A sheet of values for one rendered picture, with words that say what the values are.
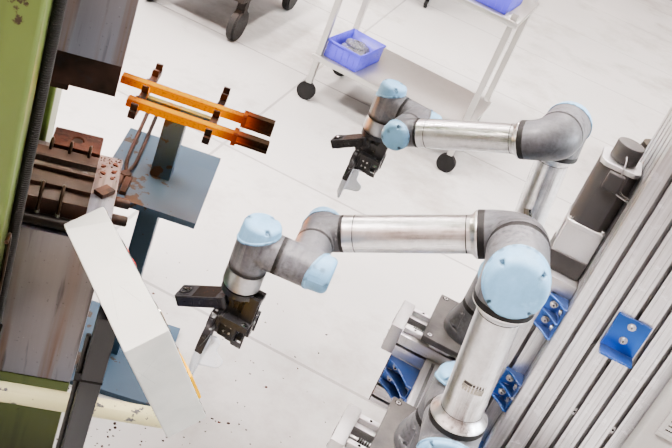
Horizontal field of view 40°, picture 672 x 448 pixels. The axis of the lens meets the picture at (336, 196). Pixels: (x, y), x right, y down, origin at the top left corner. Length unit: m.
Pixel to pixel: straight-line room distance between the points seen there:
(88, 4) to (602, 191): 1.09
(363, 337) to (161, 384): 2.12
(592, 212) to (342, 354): 1.77
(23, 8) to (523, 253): 0.92
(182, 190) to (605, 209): 1.29
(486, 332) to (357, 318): 2.10
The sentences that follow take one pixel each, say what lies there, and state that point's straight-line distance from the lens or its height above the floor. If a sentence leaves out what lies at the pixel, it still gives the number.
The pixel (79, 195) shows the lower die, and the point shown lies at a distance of 2.17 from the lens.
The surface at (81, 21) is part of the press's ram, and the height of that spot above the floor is 1.44.
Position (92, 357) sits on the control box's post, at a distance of 1.77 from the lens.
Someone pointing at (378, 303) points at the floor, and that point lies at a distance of 3.89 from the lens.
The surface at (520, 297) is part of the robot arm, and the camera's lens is 1.61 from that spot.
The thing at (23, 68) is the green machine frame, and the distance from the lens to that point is 1.63.
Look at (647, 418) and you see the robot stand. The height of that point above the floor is 1.10.
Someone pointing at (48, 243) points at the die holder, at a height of 0.88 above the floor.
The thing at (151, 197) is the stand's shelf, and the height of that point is 0.74.
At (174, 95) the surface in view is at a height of 1.01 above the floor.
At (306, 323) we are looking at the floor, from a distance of 3.62.
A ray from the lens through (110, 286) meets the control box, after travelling 1.63.
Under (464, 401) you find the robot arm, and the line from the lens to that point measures 1.78.
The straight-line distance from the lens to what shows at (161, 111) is 2.54.
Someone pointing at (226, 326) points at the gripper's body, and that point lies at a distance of 1.82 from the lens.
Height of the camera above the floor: 2.20
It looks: 29 degrees down
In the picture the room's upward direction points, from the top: 22 degrees clockwise
